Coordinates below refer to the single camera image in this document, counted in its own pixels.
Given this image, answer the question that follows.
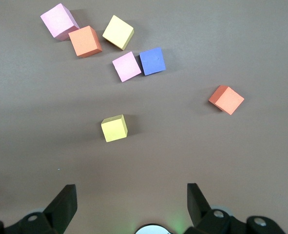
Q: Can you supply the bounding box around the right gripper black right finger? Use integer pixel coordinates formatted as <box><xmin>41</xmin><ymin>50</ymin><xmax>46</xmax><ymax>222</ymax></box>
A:
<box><xmin>184</xmin><ymin>183</ymin><xmax>247</xmax><ymax>234</ymax></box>

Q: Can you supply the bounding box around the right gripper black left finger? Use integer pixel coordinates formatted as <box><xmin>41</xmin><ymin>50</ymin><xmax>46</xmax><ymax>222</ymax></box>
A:
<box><xmin>4</xmin><ymin>184</ymin><xmax>78</xmax><ymax>234</ymax></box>

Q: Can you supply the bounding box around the yellow foam cube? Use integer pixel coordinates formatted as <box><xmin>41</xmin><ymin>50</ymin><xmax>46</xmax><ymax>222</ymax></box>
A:
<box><xmin>102</xmin><ymin>15</ymin><xmax>135</xmax><ymax>51</ymax></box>
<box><xmin>100</xmin><ymin>114</ymin><xmax>129</xmax><ymax>143</ymax></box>

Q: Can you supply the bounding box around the orange foam cube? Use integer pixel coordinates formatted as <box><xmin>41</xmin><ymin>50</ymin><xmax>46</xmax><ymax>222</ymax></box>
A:
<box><xmin>68</xmin><ymin>25</ymin><xmax>103</xmax><ymax>59</ymax></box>
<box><xmin>208</xmin><ymin>84</ymin><xmax>245</xmax><ymax>116</ymax></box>

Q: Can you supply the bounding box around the violet foam cube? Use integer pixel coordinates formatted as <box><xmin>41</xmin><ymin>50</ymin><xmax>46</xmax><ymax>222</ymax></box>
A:
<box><xmin>139</xmin><ymin>47</ymin><xmax>166</xmax><ymax>77</ymax></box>

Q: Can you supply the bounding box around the pink foam cube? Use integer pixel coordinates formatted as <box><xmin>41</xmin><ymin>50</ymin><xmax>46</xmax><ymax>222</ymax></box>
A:
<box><xmin>40</xmin><ymin>3</ymin><xmax>80</xmax><ymax>41</ymax></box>
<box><xmin>112</xmin><ymin>51</ymin><xmax>142</xmax><ymax>83</ymax></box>

